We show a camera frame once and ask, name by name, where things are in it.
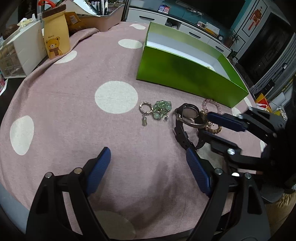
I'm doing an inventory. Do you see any green open cardboard box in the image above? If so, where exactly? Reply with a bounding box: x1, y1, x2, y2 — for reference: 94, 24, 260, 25
137, 23, 249, 108

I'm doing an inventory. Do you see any black strap wristwatch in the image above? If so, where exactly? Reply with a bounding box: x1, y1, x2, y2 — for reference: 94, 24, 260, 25
174, 103, 208, 150

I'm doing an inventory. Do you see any pink storage tray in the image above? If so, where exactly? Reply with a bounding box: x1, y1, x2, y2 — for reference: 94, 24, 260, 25
78, 4, 125, 32

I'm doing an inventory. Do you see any pink polka dot blanket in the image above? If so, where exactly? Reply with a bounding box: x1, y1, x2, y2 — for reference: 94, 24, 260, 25
1, 22, 255, 240

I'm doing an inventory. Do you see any pink crystal bead bracelet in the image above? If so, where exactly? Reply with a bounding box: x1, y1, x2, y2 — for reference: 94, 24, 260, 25
201, 99, 222, 115

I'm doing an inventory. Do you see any small silver bead ring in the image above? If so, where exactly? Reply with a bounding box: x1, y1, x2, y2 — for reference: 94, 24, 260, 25
139, 101, 153, 127

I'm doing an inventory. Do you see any tan quilted left sleeve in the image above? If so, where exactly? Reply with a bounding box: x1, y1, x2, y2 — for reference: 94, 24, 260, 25
266, 192, 295, 235

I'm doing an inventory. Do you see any green jade bead bracelet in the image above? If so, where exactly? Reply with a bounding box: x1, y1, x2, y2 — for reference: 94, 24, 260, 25
151, 99, 173, 121

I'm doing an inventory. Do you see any brown wooden bead bracelet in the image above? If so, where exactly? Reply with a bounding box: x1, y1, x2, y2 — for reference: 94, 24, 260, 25
204, 120, 223, 135

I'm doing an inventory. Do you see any white plastic drawer organizer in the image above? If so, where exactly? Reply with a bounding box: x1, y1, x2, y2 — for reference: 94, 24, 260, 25
1, 21, 47, 79

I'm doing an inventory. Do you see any white tv cabinet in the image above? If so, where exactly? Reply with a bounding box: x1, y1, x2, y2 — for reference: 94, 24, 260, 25
127, 7, 231, 57

